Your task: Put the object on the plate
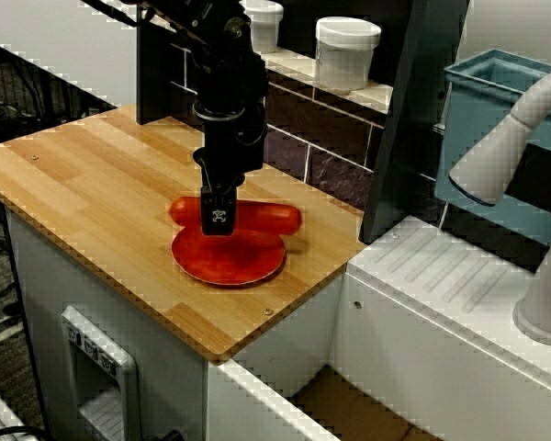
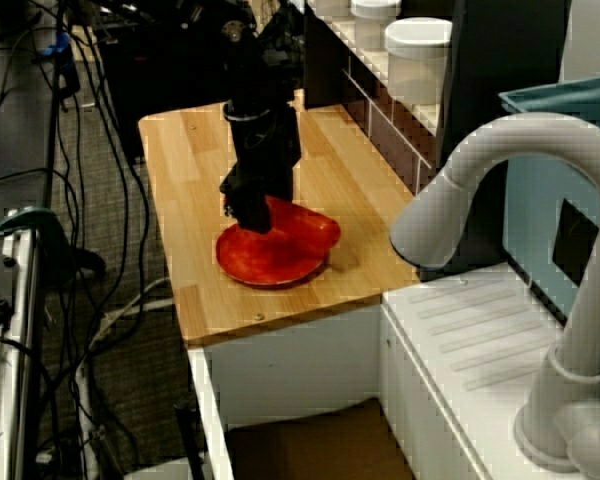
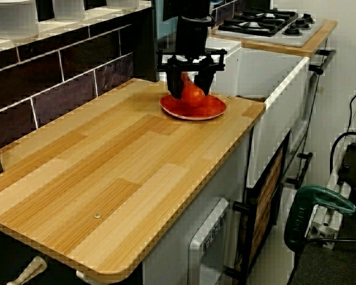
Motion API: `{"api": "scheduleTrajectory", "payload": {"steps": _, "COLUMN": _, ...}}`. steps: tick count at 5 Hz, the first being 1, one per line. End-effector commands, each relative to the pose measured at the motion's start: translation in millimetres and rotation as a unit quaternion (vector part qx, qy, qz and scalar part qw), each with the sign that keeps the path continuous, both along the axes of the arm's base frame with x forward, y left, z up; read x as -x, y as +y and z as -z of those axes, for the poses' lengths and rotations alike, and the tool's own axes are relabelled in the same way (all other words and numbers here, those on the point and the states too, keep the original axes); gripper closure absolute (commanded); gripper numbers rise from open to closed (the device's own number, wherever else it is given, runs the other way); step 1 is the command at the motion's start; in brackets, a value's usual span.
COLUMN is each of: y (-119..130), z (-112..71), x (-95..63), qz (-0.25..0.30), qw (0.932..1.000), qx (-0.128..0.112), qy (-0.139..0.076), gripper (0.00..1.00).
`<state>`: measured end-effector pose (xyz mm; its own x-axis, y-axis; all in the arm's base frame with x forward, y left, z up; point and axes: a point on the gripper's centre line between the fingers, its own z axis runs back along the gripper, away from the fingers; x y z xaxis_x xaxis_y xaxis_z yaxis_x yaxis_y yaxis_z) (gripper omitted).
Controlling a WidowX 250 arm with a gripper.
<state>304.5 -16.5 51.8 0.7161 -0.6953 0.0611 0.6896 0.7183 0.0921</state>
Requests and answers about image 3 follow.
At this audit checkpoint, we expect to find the small translucent plastic container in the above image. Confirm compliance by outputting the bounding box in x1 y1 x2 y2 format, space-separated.
105 0 140 10

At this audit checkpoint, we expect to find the medium translucent plastic container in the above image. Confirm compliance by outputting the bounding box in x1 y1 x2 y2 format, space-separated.
51 0 85 23

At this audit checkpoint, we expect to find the white toy dishwasher door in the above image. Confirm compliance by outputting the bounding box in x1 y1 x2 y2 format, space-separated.
187 197 231 285

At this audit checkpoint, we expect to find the black box device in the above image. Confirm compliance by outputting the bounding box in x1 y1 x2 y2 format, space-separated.
337 141 356 191

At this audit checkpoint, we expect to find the wood pattern cabinet door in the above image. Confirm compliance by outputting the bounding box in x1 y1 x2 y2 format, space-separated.
243 130 292 270

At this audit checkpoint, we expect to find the wooden stove counter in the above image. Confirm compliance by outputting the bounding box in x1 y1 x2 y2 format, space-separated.
210 19 338 59

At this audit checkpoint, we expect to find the green power drill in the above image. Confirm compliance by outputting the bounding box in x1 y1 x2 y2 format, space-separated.
283 183 356 252

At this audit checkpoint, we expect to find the red round plate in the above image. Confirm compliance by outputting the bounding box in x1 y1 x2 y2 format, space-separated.
159 93 227 121

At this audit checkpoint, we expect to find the white short peg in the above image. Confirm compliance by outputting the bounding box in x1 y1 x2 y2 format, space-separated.
75 270 99 281

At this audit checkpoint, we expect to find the black toy stove top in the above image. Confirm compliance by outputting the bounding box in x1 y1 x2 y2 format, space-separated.
217 8 317 47

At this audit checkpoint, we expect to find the white toy sink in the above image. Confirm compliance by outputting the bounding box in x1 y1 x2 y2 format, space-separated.
158 37 312 191

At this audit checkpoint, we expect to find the thick black cable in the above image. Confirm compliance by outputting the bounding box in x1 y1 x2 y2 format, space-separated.
328 131 356 179

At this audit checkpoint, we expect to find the red toy sausage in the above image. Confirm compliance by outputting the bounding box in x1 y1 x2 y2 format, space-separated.
180 72 206 107

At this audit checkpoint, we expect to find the white wooden peg handle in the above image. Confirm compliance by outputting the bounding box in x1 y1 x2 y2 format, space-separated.
7 256 47 285

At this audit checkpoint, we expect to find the large translucent plastic container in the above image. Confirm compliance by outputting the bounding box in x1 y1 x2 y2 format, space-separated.
0 0 40 41

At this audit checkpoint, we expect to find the aluminium extrusion piece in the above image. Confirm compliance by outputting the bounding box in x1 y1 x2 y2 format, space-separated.
306 204 345 249

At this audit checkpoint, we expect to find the black upright post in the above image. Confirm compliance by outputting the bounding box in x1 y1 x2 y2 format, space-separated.
132 5 161 83

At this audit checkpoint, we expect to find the white toy kitchen cabinet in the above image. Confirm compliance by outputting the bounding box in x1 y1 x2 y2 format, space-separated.
141 130 288 285

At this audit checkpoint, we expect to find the black bar handle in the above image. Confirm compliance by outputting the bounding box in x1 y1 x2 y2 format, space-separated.
231 198 259 215
307 48 336 75
221 265 241 280
285 151 314 188

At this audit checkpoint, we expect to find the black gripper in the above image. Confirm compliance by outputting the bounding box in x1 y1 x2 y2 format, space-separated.
155 16 228 100

